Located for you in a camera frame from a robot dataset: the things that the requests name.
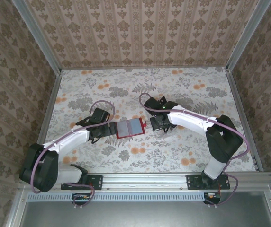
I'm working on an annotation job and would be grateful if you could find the aluminium side rail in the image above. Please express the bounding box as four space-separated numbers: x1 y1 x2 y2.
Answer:
17 70 63 190
225 67 265 172

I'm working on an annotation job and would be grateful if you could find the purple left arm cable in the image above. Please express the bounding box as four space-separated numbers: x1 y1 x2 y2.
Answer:
31 100 116 210

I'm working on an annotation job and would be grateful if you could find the aluminium frame post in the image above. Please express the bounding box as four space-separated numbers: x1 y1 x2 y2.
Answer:
13 0 63 74
225 0 269 71

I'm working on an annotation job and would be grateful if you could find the red leather card holder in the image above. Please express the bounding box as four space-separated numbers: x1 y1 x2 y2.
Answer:
115 117 147 140

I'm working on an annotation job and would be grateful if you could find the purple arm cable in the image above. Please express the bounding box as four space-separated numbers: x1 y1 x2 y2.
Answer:
138 92 250 209
31 100 116 210

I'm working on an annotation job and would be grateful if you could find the aluminium mounting rail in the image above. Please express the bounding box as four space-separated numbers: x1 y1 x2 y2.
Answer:
19 172 271 191

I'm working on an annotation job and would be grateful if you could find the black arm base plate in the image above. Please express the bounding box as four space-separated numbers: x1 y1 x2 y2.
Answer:
61 174 103 191
187 174 231 191

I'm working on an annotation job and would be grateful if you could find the small black controller board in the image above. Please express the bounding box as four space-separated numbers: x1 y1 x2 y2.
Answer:
203 192 221 204
72 192 90 204

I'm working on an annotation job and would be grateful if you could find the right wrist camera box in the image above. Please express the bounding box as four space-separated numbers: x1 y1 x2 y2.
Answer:
144 97 161 112

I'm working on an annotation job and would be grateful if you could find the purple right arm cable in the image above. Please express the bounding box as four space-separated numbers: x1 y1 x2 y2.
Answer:
138 92 250 209

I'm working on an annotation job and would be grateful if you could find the floral tablecloth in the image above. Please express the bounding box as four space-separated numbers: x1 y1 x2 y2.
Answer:
40 67 257 175

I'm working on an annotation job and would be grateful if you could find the slotted grey cable duct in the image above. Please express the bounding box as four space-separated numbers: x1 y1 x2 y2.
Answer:
27 192 221 202

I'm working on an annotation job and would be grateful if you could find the grey metal panel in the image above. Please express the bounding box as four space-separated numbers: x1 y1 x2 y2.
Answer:
19 191 271 227

